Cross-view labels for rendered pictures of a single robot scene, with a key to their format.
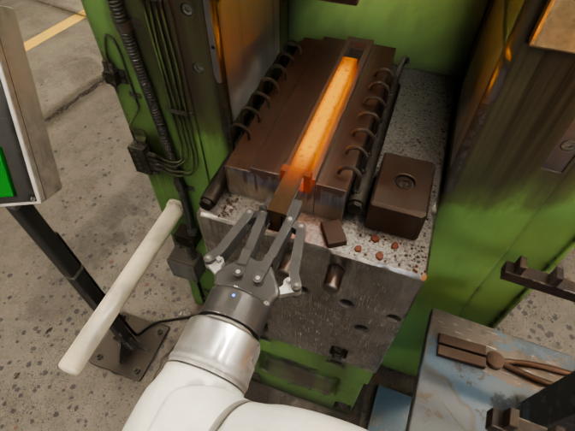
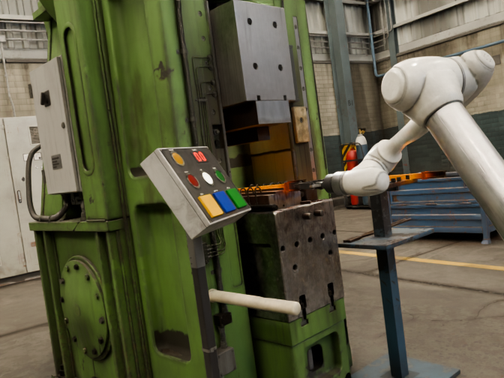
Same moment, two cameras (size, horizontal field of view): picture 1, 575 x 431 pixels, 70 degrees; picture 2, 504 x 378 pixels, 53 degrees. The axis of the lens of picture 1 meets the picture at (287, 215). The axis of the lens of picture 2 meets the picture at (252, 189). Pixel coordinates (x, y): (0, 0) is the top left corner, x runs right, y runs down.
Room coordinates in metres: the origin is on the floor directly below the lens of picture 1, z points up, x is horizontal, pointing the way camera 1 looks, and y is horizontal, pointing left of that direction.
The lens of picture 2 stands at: (-0.40, 1.94, 1.12)
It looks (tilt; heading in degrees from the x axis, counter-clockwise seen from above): 3 degrees down; 297
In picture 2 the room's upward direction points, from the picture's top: 8 degrees counter-clockwise
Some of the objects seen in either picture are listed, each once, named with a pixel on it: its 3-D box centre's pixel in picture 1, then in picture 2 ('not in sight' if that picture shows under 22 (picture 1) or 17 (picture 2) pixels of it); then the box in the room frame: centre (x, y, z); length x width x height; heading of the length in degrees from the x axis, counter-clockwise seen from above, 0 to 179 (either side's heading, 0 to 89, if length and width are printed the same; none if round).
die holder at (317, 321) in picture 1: (336, 204); (265, 254); (0.63, -0.12, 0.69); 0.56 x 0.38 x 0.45; 161
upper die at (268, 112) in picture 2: not in sight; (240, 119); (0.63, -0.06, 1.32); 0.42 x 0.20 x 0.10; 161
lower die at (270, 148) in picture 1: (320, 111); (250, 199); (0.63, -0.06, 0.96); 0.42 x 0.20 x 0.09; 161
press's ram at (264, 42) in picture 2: not in sight; (239, 64); (0.62, -0.10, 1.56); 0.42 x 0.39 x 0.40; 161
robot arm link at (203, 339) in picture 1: (217, 352); (342, 183); (0.16, 0.08, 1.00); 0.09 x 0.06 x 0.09; 71
